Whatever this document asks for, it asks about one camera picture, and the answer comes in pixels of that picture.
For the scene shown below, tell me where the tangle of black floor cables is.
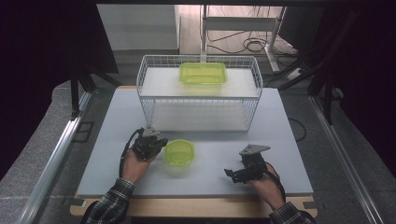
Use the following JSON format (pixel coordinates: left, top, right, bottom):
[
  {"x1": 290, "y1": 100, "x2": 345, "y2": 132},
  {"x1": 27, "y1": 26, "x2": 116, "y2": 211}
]
[{"x1": 206, "y1": 5, "x2": 298, "y2": 58}]

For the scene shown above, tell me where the person's right hand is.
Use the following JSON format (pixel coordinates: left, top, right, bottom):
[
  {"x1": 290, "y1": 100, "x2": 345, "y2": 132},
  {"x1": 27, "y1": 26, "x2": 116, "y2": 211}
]
[{"x1": 248, "y1": 161, "x2": 286, "y2": 211}]

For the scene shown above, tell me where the white desk frame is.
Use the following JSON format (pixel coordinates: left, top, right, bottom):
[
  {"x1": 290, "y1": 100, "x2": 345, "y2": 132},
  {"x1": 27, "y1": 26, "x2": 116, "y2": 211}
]
[{"x1": 200, "y1": 4, "x2": 288, "y2": 73}]

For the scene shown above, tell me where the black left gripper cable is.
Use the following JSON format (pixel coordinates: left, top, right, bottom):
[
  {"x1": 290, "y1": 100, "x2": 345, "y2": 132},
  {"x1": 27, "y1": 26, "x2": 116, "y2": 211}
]
[{"x1": 118, "y1": 127, "x2": 145, "y2": 179}]

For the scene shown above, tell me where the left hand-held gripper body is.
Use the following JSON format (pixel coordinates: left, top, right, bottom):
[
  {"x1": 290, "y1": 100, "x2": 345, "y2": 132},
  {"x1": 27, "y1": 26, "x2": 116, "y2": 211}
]
[{"x1": 132, "y1": 125, "x2": 162, "y2": 161}]

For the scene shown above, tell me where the white cabinet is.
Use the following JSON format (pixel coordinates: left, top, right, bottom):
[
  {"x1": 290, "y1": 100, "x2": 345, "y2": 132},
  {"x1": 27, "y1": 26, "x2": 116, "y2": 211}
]
[{"x1": 96, "y1": 3, "x2": 181, "y2": 56}]

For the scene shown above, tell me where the white wire shelf rack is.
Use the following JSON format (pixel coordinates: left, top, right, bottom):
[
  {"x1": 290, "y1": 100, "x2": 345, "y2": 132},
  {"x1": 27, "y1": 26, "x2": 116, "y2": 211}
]
[{"x1": 135, "y1": 54, "x2": 263, "y2": 133}]

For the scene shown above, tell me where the black metal stand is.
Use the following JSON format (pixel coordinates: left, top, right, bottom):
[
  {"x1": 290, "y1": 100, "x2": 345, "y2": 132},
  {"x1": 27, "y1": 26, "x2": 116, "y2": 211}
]
[
  {"x1": 277, "y1": 8, "x2": 363, "y2": 126},
  {"x1": 68, "y1": 60, "x2": 123, "y2": 121}
]

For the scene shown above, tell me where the green round plastic bowl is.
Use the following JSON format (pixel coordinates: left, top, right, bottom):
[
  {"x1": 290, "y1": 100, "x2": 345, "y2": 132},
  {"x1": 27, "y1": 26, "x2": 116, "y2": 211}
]
[{"x1": 163, "y1": 138, "x2": 196, "y2": 168}]

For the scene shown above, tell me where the person's left hand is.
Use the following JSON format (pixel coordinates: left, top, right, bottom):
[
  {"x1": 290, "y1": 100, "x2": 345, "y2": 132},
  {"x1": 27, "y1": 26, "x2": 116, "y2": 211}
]
[{"x1": 120, "y1": 148, "x2": 157, "y2": 185}]

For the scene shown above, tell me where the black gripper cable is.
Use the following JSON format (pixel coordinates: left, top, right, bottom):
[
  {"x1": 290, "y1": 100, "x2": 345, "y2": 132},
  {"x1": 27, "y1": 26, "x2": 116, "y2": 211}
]
[
  {"x1": 118, "y1": 127, "x2": 145, "y2": 179},
  {"x1": 264, "y1": 161, "x2": 288, "y2": 203}
]

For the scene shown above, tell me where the green rectangular plastic container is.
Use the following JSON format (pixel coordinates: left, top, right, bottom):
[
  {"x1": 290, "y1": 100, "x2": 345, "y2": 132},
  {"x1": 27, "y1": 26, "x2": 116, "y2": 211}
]
[{"x1": 178, "y1": 62, "x2": 229, "y2": 87}]

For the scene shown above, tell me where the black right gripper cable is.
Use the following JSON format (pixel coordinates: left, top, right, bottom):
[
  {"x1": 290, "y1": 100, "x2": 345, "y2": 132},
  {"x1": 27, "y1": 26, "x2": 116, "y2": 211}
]
[{"x1": 264, "y1": 161, "x2": 288, "y2": 203}]

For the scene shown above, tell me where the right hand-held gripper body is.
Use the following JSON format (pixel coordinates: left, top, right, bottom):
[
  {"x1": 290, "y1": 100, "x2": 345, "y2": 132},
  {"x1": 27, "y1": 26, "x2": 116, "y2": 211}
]
[{"x1": 238, "y1": 143, "x2": 272, "y2": 183}]

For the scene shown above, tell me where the aluminium frame rail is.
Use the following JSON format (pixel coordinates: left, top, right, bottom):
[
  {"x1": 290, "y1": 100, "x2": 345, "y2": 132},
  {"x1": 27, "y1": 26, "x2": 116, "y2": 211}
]
[
  {"x1": 16, "y1": 91, "x2": 93, "y2": 224},
  {"x1": 308, "y1": 93, "x2": 389, "y2": 224}
]

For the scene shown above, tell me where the white power strip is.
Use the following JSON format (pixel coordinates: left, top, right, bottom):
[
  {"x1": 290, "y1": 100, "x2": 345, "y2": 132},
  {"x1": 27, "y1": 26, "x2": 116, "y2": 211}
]
[{"x1": 285, "y1": 67, "x2": 305, "y2": 82}]

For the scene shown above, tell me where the black floor cable loop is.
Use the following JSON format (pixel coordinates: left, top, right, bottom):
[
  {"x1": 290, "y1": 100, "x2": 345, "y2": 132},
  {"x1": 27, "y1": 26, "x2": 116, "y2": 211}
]
[{"x1": 288, "y1": 118, "x2": 308, "y2": 143}]

